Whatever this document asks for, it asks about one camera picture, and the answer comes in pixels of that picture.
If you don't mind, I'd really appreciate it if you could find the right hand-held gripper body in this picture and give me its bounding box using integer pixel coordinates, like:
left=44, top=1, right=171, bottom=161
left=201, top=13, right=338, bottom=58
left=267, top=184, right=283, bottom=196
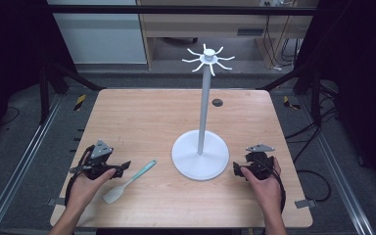
left=240, top=143, right=276, bottom=181

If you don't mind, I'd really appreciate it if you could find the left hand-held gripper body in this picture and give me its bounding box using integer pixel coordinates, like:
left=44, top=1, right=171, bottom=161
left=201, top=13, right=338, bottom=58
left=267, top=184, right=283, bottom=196
left=69, top=139, right=122, bottom=181

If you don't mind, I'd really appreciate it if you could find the teal handled white spatula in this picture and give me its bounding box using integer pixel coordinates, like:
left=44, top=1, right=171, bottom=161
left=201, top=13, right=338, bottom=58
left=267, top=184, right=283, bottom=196
left=102, top=159, right=158, bottom=206

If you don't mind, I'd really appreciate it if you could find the white hook rack stand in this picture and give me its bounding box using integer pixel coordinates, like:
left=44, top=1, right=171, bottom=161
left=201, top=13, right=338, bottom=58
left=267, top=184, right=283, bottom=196
left=170, top=42, right=236, bottom=182

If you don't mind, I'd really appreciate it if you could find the person's right hand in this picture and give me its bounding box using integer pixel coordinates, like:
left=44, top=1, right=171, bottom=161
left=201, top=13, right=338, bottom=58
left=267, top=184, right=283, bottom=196
left=240, top=157, right=283, bottom=216

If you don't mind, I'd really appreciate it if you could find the person's left hand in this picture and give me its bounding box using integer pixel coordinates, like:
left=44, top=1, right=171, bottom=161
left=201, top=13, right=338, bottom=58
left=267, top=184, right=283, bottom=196
left=66, top=167, right=118, bottom=213

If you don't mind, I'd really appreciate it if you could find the yellow black striped tape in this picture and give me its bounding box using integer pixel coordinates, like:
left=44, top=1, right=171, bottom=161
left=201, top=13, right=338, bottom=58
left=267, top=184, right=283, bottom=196
left=282, top=95, right=302, bottom=111

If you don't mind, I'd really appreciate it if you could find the white cabinet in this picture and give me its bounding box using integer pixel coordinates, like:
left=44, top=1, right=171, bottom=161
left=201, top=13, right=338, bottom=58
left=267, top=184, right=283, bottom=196
left=46, top=0, right=148, bottom=66

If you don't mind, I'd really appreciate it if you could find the light wooden desk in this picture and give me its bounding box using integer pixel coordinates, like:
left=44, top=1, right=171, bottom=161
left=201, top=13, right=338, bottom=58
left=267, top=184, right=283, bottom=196
left=136, top=0, right=321, bottom=71

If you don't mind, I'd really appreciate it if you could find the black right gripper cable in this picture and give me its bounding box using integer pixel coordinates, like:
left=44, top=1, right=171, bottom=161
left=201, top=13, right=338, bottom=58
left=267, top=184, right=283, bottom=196
left=259, top=158, right=288, bottom=213

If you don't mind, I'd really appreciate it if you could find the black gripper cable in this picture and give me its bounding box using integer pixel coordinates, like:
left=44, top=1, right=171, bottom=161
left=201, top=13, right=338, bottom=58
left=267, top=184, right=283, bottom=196
left=64, top=145, right=94, bottom=208
left=259, top=158, right=288, bottom=213

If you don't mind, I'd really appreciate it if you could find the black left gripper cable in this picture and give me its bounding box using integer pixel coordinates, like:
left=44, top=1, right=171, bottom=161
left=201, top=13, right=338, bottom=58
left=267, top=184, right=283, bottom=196
left=64, top=145, right=94, bottom=208

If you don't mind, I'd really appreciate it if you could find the yellow-handled tool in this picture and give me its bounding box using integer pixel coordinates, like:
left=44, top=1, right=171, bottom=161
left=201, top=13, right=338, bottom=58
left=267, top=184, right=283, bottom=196
left=73, top=93, right=88, bottom=112

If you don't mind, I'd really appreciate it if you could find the black floor cable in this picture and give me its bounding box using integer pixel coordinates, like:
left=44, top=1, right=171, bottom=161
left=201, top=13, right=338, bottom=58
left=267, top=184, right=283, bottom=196
left=283, top=107, right=339, bottom=204

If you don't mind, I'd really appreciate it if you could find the grey table edge bracket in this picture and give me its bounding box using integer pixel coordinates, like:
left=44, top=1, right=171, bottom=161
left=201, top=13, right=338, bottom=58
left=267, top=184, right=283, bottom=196
left=46, top=197, right=67, bottom=208
left=294, top=199, right=317, bottom=210

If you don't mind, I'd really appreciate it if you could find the grey metal floor rail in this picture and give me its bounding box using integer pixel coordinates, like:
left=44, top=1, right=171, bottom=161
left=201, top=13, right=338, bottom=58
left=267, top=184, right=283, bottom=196
left=299, top=97, right=376, bottom=235
left=0, top=94, right=64, bottom=235

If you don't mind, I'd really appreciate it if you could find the black metal frame stand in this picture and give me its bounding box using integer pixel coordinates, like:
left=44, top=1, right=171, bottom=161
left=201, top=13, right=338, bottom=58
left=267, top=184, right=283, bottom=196
left=37, top=60, right=107, bottom=125
left=256, top=60, right=324, bottom=127

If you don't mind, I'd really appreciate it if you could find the hanging black cables bundle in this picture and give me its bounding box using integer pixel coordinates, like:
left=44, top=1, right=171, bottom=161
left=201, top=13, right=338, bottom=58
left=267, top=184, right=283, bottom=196
left=262, top=15, right=305, bottom=71

